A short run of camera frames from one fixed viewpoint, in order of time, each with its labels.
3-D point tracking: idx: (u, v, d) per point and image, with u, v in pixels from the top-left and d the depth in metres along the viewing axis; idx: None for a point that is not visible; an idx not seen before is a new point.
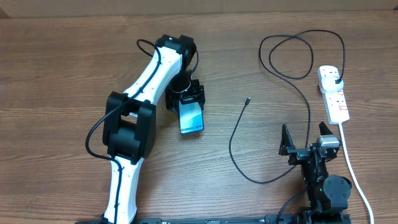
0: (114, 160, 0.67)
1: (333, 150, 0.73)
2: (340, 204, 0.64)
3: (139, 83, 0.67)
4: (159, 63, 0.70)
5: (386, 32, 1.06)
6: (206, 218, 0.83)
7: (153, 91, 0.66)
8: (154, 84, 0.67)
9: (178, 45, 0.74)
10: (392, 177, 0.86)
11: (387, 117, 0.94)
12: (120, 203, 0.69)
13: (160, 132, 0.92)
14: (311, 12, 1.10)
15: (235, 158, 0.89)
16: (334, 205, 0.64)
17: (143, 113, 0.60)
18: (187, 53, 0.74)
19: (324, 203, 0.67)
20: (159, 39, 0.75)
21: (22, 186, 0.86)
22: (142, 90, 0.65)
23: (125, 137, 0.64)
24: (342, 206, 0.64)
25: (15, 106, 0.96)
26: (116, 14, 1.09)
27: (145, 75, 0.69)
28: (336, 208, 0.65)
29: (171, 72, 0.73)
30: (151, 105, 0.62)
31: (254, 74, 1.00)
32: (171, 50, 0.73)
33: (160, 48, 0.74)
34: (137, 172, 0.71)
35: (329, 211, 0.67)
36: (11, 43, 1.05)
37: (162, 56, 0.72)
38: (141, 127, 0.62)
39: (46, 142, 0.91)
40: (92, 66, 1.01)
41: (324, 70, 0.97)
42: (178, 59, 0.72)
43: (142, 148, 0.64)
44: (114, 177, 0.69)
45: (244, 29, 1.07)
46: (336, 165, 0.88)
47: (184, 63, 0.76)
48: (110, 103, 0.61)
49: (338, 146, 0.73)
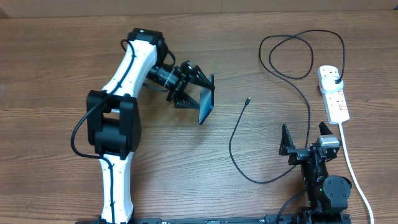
0: (102, 158, 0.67)
1: (333, 150, 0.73)
2: (340, 204, 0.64)
3: (116, 78, 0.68)
4: (134, 56, 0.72)
5: (386, 32, 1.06)
6: (206, 218, 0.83)
7: (131, 84, 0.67)
8: (132, 78, 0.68)
9: (150, 36, 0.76)
10: (393, 177, 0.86)
11: (387, 117, 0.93)
12: (115, 201, 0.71)
13: (158, 132, 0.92)
14: (311, 12, 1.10)
15: (235, 158, 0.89)
16: (334, 205, 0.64)
17: (124, 107, 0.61)
18: (160, 43, 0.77)
19: (324, 203, 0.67)
20: (130, 33, 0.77)
21: (22, 186, 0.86)
22: (120, 85, 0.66)
23: (111, 134, 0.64)
24: (342, 206, 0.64)
25: (15, 106, 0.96)
26: (116, 14, 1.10)
27: (122, 69, 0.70)
28: (335, 208, 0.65)
29: (147, 63, 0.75)
30: (131, 99, 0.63)
31: (254, 74, 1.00)
32: (145, 42, 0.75)
33: (132, 41, 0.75)
34: (128, 166, 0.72)
35: (329, 211, 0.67)
36: (12, 43, 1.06)
37: (136, 49, 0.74)
38: (124, 121, 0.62)
39: (47, 142, 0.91)
40: (92, 66, 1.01)
41: (324, 70, 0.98)
42: (152, 50, 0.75)
43: (129, 141, 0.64)
44: (105, 175, 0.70)
45: (244, 29, 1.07)
46: (336, 165, 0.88)
47: (159, 53, 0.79)
48: (90, 103, 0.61)
49: (338, 146, 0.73)
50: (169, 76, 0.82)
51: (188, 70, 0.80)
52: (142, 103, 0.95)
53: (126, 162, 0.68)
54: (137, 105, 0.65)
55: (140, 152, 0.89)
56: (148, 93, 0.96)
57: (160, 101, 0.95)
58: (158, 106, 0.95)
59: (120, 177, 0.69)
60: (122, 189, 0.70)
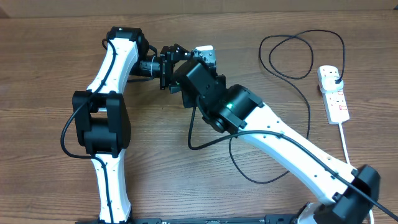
0: (94, 158, 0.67)
1: (209, 54, 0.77)
2: (195, 68, 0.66)
3: (100, 77, 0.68)
4: (115, 53, 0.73)
5: (386, 32, 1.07)
6: (206, 218, 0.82)
7: (115, 81, 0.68)
8: (115, 76, 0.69)
9: (130, 33, 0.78)
10: (393, 177, 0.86)
11: (387, 117, 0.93)
12: (112, 201, 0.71)
13: (158, 132, 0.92)
14: (311, 12, 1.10)
15: (235, 158, 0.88)
16: (191, 76, 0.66)
17: (111, 105, 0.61)
18: (140, 40, 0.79)
19: (192, 89, 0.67)
20: (109, 32, 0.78)
21: (22, 186, 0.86)
22: (104, 83, 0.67)
23: (99, 134, 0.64)
24: (198, 66, 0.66)
25: (15, 106, 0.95)
26: (117, 14, 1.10)
27: (104, 68, 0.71)
28: (194, 78, 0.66)
29: (129, 60, 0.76)
30: (117, 95, 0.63)
31: (254, 74, 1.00)
32: (124, 40, 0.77)
33: (112, 40, 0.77)
34: (122, 164, 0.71)
35: (201, 86, 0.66)
36: (11, 43, 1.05)
37: (117, 47, 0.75)
38: (112, 118, 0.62)
39: (46, 142, 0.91)
40: (92, 66, 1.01)
41: (324, 70, 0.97)
42: (133, 45, 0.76)
43: (119, 139, 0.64)
44: (99, 174, 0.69)
45: (244, 29, 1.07)
46: (337, 158, 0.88)
47: (140, 49, 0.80)
48: (76, 103, 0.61)
49: (209, 53, 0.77)
50: (152, 64, 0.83)
51: (166, 49, 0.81)
52: (140, 104, 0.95)
53: (119, 160, 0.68)
54: (124, 102, 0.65)
55: (140, 152, 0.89)
56: (150, 94, 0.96)
57: (161, 101, 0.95)
58: (158, 106, 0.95)
59: (114, 175, 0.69)
60: (118, 187, 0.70)
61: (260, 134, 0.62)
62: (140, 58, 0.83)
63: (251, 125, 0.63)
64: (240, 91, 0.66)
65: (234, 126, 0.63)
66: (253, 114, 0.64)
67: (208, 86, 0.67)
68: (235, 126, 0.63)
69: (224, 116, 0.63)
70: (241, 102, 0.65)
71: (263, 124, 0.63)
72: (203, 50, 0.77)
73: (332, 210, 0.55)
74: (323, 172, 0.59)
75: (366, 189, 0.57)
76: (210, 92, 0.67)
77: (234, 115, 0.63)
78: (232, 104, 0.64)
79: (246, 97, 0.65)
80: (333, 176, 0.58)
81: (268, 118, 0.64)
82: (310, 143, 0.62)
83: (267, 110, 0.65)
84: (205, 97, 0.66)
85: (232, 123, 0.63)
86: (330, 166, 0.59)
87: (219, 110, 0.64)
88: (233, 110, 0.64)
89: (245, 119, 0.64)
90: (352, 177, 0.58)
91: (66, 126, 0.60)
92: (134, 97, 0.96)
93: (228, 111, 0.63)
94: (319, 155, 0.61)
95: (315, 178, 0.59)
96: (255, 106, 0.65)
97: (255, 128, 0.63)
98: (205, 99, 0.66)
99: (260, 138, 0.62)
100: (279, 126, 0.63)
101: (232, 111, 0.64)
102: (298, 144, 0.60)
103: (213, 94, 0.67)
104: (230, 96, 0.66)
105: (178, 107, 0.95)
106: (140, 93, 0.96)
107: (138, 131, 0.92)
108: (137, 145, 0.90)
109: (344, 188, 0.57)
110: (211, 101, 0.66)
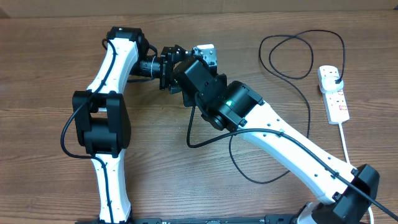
0: (94, 158, 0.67)
1: (209, 52, 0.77)
2: (194, 65, 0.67)
3: (100, 77, 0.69)
4: (115, 53, 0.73)
5: (386, 32, 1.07)
6: (206, 218, 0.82)
7: (115, 81, 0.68)
8: (115, 76, 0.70)
9: (130, 33, 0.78)
10: (393, 177, 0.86)
11: (387, 117, 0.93)
12: (112, 201, 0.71)
13: (158, 132, 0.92)
14: (311, 12, 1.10)
15: (235, 158, 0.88)
16: (190, 72, 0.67)
17: (111, 105, 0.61)
18: (140, 40, 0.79)
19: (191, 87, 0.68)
20: (109, 32, 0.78)
21: (22, 186, 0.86)
22: (104, 83, 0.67)
23: (99, 134, 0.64)
24: (196, 63, 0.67)
25: (15, 106, 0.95)
26: (117, 14, 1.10)
27: (104, 68, 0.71)
28: (192, 74, 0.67)
29: (129, 60, 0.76)
30: (117, 95, 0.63)
31: (254, 74, 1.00)
32: (124, 40, 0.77)
33: (112, 40, 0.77)
34: (122, 164, 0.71)
35: (199, 83, 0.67)
36: (11, 43, 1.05)
37: (117, 47, 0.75)
38: (112, 118, 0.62)
39: (46, 142, 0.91)
40: (92, 66, 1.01)
41: (324, 70, 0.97)
42: (133, 45, 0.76)
43: (119, 139, 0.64)
44: (99, 174, 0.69)
45: (244, 29, 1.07)
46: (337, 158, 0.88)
47: (140, 49, 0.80)
48: (76, 103, 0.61)
49: (209, 51, 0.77)
50: (152, 65, 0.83)
51: (167, 50, 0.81)
52: (140, 104, 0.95)
53: (119, 160, 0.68)
54: (123, 102, 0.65)
55: (140, 152, 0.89)
56: (150, 94, 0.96)
57: (161, 101, 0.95)
58: (158, 106, 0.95)
59: (114, 175, 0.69)
60: (118, 187, 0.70)
61: (259, 131, 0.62)
62: (140, 58, 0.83)
63: (250, 123, 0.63)
64: (239, 88, 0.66)
65: (234, 123, 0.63)
66: (252, 113, 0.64)
67: (207, 83, 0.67)
68: (234, 123, 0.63)
69: (222, 112, 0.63)
70: (240, 99, 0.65)
71: (262, 123, 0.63)
72: (203, 48, 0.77)
73: (332, 210, 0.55)
74: (323, 171, 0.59)
75: (365, 189, 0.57)
76: (209, 89, 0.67)
77: (233, 112, 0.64)
78: (231, 102, 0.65)
79: (246, 94, 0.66)
80: (333, 175, 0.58)
81: (268, 116, 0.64)
82: (311, 142, 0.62)
83: (267, 108, 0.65)
84: (204, 94, 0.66)
85: (231, 120, 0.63)
86: (330, 165, 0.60)
87: (218, 107, 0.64)
88: (232, 107, 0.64)
89: (244, 116, 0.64)
90: (352, 176, 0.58)
91: (66, 126, 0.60)
92: (134, 97, 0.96)
93: (227, 107, 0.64)
94: (319, 154, 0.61)
95: (316, 178, 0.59)
96: (254, 103, 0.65)
97: (255, 126, 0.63)
98: (204, 96, 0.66)
99: (260, 136, 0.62)
100: (279, 124, 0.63)
101: (231, 107, 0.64)
102: (296, 143, 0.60)
103: (211, 91, 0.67)
104: (228, 93, 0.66)
105: (178, 107, 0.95)
106: (140, 93, 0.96)
107: (139, 130, 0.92)
108: (137, 145, 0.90)
109: (343, 188, 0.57)
110: (209, 99, 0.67)
